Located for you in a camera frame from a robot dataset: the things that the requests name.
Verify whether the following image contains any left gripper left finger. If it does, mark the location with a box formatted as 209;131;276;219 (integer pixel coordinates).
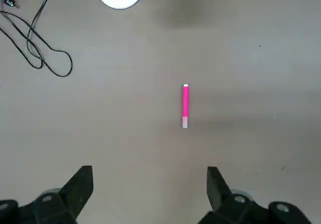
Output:
0;165;94;224

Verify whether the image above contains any pink highlighter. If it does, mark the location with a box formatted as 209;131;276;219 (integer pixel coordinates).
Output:
182;83;190;129

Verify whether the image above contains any black lamp cable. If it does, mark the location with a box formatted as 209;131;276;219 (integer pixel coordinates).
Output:
0;0;73;78

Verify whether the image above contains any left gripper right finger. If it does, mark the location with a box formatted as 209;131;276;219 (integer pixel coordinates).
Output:
198;166;313;224

